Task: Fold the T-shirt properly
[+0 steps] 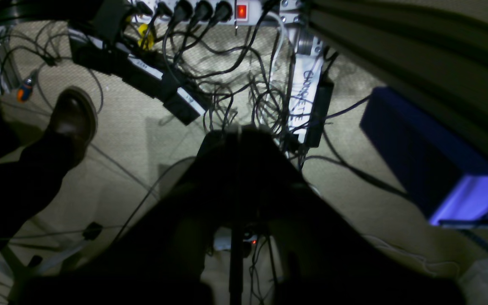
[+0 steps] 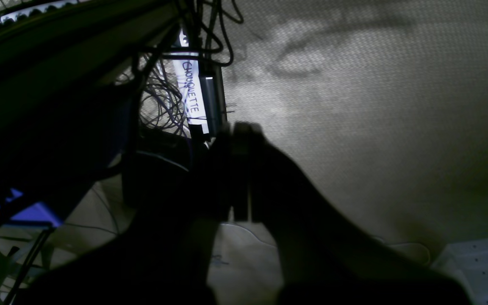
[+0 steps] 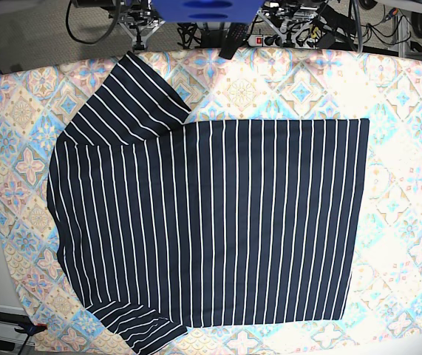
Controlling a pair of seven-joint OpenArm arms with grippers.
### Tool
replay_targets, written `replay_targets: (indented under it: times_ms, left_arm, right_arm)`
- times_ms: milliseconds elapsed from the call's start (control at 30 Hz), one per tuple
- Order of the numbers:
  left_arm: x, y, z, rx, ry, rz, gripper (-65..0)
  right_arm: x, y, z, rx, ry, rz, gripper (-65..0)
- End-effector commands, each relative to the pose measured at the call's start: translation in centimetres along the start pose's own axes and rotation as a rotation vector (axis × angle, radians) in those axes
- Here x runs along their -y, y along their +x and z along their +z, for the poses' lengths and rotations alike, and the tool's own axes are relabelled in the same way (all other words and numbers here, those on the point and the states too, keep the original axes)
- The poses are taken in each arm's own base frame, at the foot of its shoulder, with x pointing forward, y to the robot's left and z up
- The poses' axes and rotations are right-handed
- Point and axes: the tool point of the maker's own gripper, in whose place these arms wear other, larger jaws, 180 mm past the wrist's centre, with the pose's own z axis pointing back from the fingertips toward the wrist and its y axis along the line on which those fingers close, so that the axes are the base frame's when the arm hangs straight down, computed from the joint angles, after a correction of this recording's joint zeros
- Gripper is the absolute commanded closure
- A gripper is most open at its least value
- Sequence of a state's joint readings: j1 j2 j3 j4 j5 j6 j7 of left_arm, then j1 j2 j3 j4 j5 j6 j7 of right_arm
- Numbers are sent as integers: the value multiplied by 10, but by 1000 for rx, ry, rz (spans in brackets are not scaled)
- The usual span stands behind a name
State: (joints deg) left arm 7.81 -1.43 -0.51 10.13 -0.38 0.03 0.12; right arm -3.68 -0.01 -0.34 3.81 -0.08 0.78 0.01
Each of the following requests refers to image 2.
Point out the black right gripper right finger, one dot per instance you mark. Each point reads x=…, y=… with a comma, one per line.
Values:
x=325, y=258

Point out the white labelled power strip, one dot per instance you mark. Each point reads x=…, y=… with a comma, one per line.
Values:
x=195, y=82

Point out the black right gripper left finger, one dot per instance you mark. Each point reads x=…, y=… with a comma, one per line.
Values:
x=164, y=256

